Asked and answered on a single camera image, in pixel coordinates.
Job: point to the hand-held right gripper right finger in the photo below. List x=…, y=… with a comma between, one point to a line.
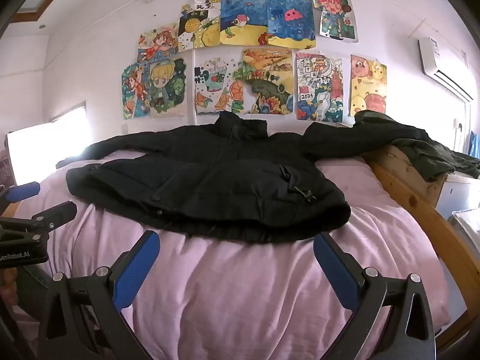
x=335, y=272

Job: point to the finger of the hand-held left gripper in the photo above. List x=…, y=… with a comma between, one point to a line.
x=58, y=212
x=22, y=191

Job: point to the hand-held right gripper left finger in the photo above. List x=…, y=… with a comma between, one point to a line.
x=137, y=270

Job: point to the black padded jacket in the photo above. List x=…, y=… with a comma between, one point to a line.
x=225, y=180

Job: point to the person's left hand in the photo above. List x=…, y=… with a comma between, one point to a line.
x=7, y=288

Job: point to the bright window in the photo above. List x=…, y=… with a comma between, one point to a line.
x=45, y=146

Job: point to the pink blanket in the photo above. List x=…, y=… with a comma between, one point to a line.
x=243, y=292

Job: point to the white cloth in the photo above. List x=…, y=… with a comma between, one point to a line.
x=468, y=227

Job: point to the white cabinet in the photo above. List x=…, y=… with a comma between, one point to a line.
x=461, y=195

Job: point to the dark green garment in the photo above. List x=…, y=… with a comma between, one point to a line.
x=442, y=157

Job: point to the blue hanging cloth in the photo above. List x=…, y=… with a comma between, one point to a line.
x=475, y=144

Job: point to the white air conditioner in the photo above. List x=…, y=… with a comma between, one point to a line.
x=438, y=63

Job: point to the wooden bed frame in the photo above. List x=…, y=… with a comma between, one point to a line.
x=412, y=195

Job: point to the group of colourful wall drawings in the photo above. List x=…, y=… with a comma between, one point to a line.
x=243, y=52

